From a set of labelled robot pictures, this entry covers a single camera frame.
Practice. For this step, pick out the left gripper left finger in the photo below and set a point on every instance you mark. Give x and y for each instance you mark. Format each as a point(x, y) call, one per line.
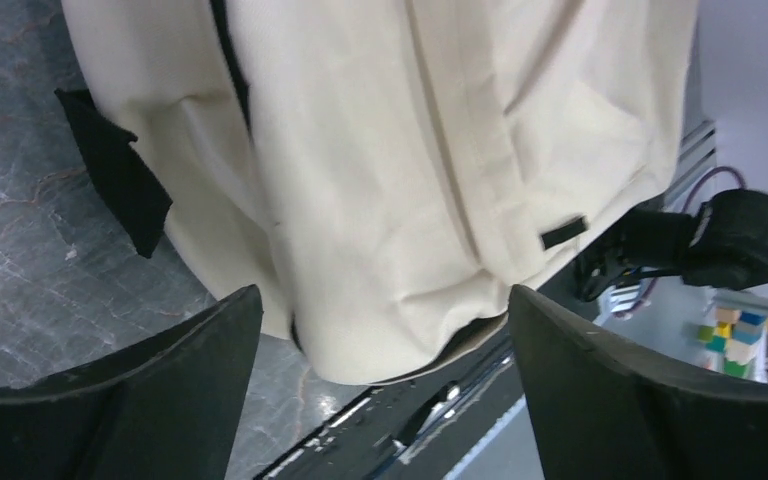
point(167, 407)

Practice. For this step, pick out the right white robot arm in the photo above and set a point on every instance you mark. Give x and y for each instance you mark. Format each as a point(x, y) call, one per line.
point(723, 245)

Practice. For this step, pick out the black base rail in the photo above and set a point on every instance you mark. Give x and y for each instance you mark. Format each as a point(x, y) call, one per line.
point(387, 429)

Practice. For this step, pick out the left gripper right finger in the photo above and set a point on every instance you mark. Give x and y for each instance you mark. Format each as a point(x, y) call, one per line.
point(603, 407)

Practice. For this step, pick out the cream canvas backpack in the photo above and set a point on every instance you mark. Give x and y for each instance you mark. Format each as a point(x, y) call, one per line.
point(383, 171)

